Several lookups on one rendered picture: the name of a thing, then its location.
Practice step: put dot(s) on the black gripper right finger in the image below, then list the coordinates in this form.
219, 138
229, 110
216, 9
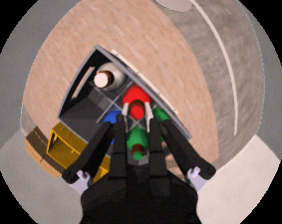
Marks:
196, 170

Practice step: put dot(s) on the blue bottle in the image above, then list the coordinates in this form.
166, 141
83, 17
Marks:
111, 116

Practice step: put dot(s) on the white bottle with grey label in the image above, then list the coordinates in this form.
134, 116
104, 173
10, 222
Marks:
110, 78

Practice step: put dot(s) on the red bottle with pink label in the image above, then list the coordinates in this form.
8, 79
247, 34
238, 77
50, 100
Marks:
136, 97

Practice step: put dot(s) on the yellow crate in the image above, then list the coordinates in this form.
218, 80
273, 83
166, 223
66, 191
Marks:
67, 148

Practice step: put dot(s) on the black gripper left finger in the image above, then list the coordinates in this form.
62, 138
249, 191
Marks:
80, 174

